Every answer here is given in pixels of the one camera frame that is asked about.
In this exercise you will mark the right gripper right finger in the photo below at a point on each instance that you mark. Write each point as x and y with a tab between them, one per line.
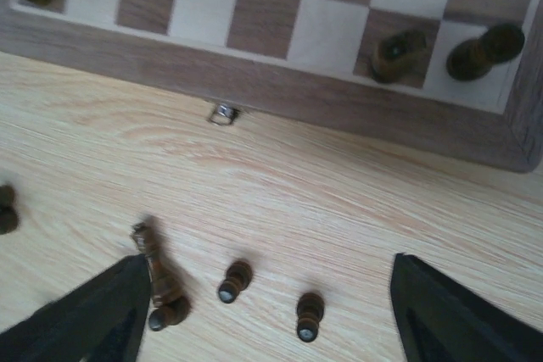
439	319

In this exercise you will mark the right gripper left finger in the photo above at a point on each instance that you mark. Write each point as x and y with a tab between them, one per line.
101	320

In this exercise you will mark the dark queen piece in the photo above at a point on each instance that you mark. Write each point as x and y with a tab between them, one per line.
165	287

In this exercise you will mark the dark pawn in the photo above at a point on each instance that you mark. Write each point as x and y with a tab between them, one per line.
310	311
170	314
237	278

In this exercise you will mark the dark rook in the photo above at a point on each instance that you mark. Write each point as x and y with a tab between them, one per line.
476	57

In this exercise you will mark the dark knight piece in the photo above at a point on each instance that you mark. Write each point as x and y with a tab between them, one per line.
395	56

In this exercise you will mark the metal board clasp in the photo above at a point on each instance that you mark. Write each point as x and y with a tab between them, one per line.
223	115

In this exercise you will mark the wooden chess board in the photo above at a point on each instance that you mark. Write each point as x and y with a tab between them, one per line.
309	60

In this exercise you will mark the dark tall piece left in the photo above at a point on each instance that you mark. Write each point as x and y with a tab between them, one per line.
9	218

